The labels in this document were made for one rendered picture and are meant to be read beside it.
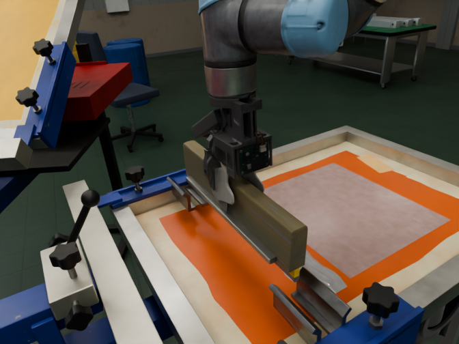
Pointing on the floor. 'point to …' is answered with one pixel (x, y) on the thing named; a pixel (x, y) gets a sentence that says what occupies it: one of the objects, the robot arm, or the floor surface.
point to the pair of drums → (131, 52)
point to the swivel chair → (133, 91)
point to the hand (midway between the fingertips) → (233, 198)
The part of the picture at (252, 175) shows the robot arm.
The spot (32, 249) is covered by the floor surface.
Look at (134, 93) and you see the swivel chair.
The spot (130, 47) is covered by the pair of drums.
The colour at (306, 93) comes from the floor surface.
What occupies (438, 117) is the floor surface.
